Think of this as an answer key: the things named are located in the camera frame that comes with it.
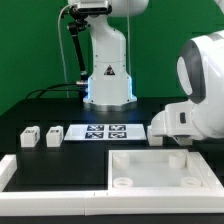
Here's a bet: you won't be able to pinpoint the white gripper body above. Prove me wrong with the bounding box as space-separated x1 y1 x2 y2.
149 101 200 142

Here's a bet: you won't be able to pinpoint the white square table top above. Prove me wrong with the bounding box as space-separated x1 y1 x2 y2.
107 148 221 192

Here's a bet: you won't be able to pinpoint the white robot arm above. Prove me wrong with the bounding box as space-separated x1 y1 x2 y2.
68 0 224 146

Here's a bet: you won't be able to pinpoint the white U-shaped fence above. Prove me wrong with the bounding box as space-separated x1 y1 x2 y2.
0 155 224 216

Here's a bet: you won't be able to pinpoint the marker plate with tags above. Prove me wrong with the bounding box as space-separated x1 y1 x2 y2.
64 124 146 141

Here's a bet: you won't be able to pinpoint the black cables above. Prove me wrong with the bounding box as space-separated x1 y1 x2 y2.
25 79 88 100

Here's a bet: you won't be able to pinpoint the grey cable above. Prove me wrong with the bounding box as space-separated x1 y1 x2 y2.
57 3 70 99

